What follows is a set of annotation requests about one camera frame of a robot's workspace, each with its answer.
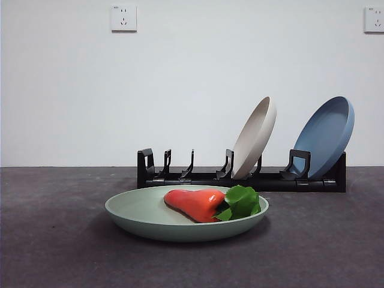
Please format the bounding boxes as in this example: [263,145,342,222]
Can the orange toy carrot green leaves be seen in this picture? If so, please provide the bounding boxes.
[163,185,262,224]

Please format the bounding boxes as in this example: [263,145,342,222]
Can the green plate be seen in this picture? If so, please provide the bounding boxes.
[104,185,270,243]

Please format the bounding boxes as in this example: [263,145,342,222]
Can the beige plate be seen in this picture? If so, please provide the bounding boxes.
[231,95,277,180]

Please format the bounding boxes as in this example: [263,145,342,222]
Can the black plate rack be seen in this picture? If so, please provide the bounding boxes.
[137,148,347,193]

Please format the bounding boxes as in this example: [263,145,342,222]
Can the blue plate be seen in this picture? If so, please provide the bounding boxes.
[292,95,356,180]

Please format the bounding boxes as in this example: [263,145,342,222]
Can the white wall socket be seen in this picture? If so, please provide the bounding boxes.
[110,5,138,33]
[363,6,384,34]

